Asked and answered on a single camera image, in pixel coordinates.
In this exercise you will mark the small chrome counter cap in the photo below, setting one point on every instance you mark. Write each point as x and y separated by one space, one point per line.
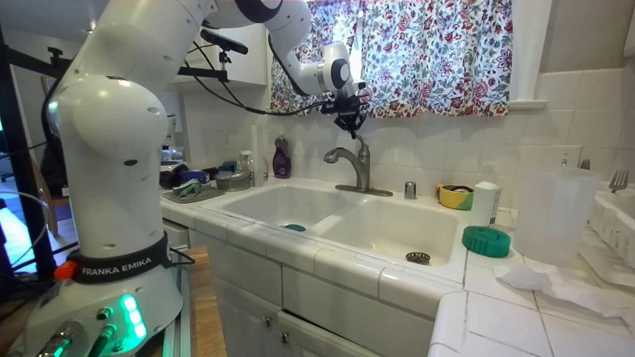
412 192

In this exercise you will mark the purple soap bottle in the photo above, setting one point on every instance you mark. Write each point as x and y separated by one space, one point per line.
283 160

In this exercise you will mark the black stereo camera bar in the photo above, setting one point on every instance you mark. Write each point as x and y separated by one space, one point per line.
225 41

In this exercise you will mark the black metal frame stand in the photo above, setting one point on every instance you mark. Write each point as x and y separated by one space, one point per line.
21 166

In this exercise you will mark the grey tray with utensils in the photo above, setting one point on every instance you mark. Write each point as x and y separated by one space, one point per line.
192 192

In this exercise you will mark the brushed steel faucet spout body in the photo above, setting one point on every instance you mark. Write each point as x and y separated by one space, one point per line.
345 156

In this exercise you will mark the green round lid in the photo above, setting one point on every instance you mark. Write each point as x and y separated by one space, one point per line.
487 241

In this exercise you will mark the floral patterned curtain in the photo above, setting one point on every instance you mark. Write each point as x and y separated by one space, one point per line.
430 53

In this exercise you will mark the grey bowl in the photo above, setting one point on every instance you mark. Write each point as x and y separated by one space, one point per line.
235 182

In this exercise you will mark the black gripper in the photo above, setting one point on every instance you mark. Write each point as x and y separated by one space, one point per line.
349 108

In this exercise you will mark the teal basin drain stopper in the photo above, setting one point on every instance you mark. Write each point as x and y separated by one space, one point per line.
295 227

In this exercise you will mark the white dish rack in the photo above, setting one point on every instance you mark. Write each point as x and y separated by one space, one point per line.
616 225

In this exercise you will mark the white double basin sink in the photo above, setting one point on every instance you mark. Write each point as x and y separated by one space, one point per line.
390 229

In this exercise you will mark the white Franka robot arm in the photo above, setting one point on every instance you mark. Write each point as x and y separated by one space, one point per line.
112 166

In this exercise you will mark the metal sink drain strainer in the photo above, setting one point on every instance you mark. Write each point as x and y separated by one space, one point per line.
418 259

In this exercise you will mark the clear plastic measuring jug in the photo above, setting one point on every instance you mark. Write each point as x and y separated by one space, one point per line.
557 219

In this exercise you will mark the white paper towel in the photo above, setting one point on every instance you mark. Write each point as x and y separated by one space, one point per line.
569 291

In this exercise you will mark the white lower cabinets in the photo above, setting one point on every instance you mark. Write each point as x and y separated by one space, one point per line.
319 305

